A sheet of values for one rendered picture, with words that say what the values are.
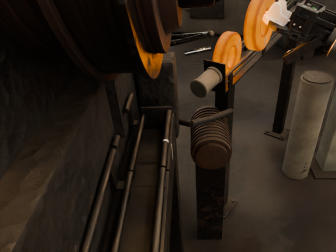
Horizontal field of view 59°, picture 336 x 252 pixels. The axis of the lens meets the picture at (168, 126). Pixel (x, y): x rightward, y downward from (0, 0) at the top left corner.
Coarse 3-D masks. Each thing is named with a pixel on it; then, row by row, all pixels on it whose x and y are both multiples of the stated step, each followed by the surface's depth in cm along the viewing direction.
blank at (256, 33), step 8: (256, 0) 78; (264, 0) 78; (272, 0) 82; (248, 8) 78; (256, 8) 77; (264, 8) 79; (248, 16) 78; (256, 16) 77; (248, 24) 78; (256, 24) 78; (264, 24) 86; (248, 32) 79; (256, 32) 80; (264, 32) 86; (248, 40) 81; (256, 40) 81; (264, 40) 86; (248, 48) 85; (256, 48) 83
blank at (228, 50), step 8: (224, 32) 92; (232, 32) 91; (224, 40) 89; (232, 40) 92; (240, 40) 97; (216, 48) 90; (224, 48) 89; (232, 48) 96; (240, 48) 99; (216, 56) 90; (224, 56) 90; (232, 56) 98; (232, 64) 98
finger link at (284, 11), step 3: (279, 0) 79; (282, 0) 79; (282, 3) 79; (285, 3) 79; (282, 6) 80; (285, 6) 79; (282, 9) 80; (285, 9) 80; (282, 12) 80; (285, 12) 80; (288, 12) 80; (291, 12) 79; (285, 15) 80; (288, 15) 80; (288, 18) 80; (288, 21) 80
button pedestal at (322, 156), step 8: (328, 112) 138; (328, 120) 138; (328, 128) 138; (328, 136) 139; (320, 144) 148; (328, 144) 139; (320, 152) 148; (328, 152) 140; (312, 160) 153; (320, 160) 148; (328, 160) 143; (312, 168) 149; (320, 168) 148; (328, 168) 145; (320, 176) 144; (328, 176) 144
